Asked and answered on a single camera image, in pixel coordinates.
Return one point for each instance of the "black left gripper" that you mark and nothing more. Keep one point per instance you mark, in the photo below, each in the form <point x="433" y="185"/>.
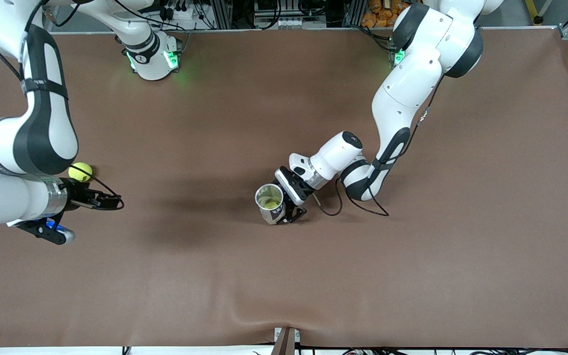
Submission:
<point x="300" y="191"/>

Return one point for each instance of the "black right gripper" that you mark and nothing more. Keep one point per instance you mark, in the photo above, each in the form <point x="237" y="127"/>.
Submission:
<point x="74" y="194"/>

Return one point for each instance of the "white tennis ball can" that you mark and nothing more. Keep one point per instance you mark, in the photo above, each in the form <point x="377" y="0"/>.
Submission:
<point x="276" y="214"/>

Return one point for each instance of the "yellow tennis ball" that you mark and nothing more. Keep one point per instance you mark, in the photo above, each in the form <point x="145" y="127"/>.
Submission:
<point x="269" y="198"/>
<point x="79" y="173"/>

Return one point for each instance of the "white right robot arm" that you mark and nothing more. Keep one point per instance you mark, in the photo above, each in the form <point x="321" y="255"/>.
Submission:
<point x="42" y="138"/>

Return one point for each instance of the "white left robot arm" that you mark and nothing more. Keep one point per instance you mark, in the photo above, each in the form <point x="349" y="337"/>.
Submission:
<point x="402" y="98"/>

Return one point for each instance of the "white power strip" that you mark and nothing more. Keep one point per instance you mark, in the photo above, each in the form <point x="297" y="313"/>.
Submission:
<point x="180" y="11"/>

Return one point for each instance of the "orange objects pile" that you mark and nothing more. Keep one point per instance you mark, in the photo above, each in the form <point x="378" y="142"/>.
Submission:
<point x="377" y="15"/>

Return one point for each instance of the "aluminium frame post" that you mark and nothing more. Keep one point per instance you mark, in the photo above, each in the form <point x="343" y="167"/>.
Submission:
<point x="222" y="12"/>
<point x="355" y="12"/>

